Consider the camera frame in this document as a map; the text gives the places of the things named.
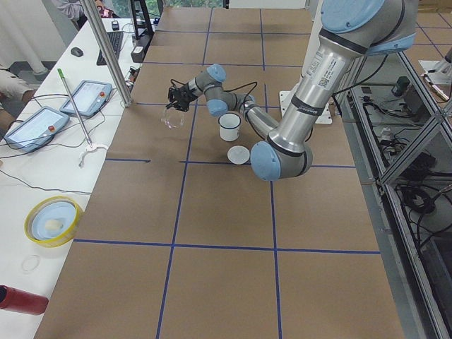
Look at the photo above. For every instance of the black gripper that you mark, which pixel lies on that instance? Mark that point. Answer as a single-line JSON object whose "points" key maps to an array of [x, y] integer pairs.
{"points": [[182, 94]]}

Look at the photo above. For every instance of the clear plastic funnel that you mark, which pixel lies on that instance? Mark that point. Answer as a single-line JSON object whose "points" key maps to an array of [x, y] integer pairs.
{"points": [[172, 118]]}

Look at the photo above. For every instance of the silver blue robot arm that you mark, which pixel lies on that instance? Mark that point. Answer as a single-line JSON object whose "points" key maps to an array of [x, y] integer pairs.
{"points": [[350, 29]]}

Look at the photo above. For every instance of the white enamel cup blue rim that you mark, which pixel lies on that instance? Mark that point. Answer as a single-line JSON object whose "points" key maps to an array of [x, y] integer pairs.
{"points": [[229, 125]]}

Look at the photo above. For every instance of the white round cup lid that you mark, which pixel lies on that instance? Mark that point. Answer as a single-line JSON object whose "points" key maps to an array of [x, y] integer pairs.
{"points": [[238, 155]]}

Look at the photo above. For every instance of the black box device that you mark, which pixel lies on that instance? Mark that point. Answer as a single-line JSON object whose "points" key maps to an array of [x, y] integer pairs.
{"points": [[140, 48]]}

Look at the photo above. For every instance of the far blue teach pendant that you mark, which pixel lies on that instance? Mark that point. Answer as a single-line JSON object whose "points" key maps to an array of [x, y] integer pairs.
{"points": [[90, 97]]}

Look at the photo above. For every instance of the blue teach pendant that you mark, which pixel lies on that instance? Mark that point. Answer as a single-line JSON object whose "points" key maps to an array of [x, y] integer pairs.
{"points": [[37, 130], [90, 97]]}

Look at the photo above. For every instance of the black computer mouse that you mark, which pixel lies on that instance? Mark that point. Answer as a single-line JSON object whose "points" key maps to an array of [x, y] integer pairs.
{"points": [[77, 52]]}

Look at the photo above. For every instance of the grabber stick green tip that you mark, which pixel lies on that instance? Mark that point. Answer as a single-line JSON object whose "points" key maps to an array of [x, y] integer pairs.
{"points": [[91, 147]]}

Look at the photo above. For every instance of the near blue teach pendant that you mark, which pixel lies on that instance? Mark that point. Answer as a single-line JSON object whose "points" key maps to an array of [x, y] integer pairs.
{"points": [[37, 130]]}

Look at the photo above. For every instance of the person in beige shirt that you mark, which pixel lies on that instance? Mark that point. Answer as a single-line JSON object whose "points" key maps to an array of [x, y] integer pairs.
{"points": [[13, 87]]}

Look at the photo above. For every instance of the light blue plate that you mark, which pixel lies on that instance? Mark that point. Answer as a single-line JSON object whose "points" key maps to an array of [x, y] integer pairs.
{"points": [[53, 220]]}

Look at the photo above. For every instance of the yellow tape roll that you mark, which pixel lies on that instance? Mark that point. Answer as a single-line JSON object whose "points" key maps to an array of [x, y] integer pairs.
{"points": [[61, 239]]}

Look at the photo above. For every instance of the red cylinder bottle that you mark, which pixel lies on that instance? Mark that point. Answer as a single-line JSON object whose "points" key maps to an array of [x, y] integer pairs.
{"points": [[21, 301]]}

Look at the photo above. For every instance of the aluminium frame post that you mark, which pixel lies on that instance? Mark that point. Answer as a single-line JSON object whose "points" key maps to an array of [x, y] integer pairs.
{"points": [[96, 24]]}

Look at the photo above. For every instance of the aluminium side frame rail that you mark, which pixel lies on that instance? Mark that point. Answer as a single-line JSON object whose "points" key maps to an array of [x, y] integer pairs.
{"points": [[403, 129]]}

